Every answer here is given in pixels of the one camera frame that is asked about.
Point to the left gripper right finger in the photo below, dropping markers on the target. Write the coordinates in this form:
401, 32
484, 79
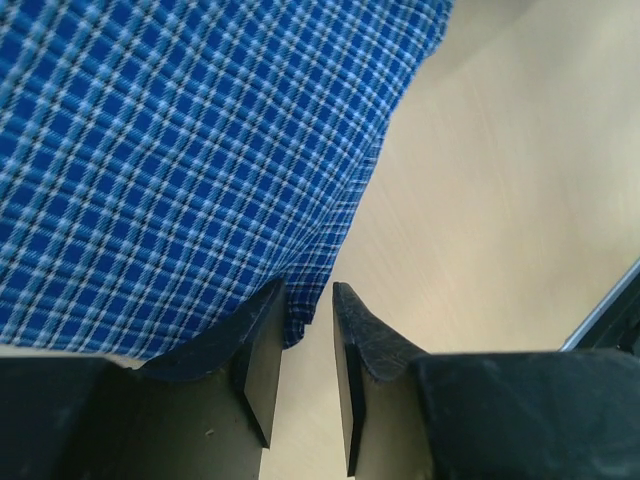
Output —
410, 414

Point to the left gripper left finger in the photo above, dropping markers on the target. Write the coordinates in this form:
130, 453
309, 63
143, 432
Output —
203, 410

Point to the blue checked long sleeve shirt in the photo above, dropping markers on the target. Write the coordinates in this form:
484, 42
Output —
161, 161

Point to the aluminium mounting rail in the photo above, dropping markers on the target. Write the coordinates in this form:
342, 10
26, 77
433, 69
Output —
614, 322

